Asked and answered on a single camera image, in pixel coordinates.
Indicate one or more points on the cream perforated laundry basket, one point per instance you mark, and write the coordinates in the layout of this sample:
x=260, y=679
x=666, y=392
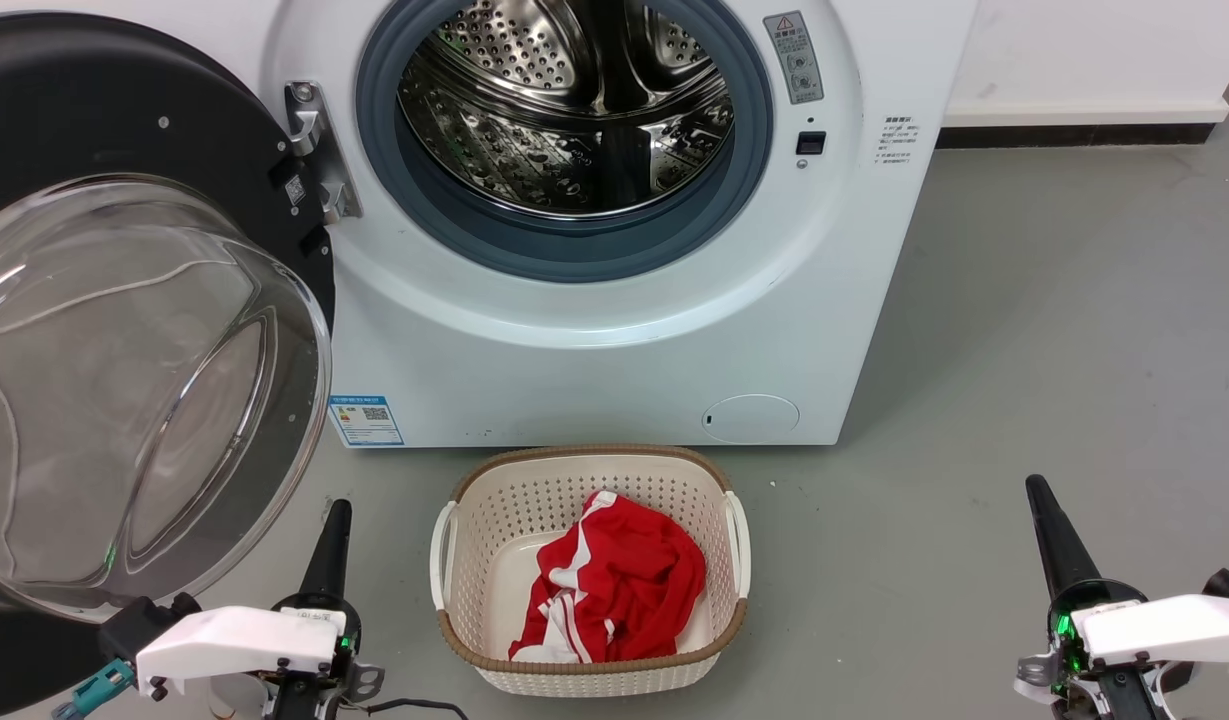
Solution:
x=474, y=520

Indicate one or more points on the black door lock slot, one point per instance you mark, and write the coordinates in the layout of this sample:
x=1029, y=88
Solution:
x=811, y=142

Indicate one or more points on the black left wrist block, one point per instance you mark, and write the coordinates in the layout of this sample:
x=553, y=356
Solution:
x=129, y=625

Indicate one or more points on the round white filter cover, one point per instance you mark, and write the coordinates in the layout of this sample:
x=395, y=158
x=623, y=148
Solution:
x=752, y=418

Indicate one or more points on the black round glass washer door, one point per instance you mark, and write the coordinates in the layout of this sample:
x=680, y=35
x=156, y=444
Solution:
x=74, y=100

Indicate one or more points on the grey warning sticker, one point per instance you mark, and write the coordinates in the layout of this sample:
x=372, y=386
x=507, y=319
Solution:
x=794, y=58

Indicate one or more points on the small printed text sticker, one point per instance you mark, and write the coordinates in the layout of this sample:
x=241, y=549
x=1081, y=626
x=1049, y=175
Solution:
x=894, y=140

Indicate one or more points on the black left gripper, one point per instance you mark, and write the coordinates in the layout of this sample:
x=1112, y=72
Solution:
x=299, y=700

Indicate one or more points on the red white striped garment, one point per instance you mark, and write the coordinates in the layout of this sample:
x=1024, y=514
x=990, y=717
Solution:
x=629, y=580

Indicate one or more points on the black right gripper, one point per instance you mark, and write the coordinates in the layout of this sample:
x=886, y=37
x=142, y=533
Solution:
x=1069, y=610

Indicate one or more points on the white left wrist housing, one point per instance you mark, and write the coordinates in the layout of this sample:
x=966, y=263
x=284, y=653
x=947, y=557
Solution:
x=234, y=640

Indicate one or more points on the stainless steel washer drum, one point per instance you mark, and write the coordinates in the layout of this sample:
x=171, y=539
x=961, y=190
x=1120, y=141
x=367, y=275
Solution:
x=534, y=130

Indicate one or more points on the metal door hinge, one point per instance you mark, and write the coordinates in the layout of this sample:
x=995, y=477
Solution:
x=319, y=150

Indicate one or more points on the white front-load washing machine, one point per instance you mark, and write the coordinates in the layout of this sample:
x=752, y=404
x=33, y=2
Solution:
x=574, y=380

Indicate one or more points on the blue energy label sticker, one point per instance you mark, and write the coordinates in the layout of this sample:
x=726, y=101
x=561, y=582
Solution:
x=366, y=420

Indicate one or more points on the white right wrist housing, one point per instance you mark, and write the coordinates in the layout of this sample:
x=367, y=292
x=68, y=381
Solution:
x=1174, y=625

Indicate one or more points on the white wrist housing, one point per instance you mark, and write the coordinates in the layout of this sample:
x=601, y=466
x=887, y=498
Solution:
x=1174, y=625
x=234, y=640

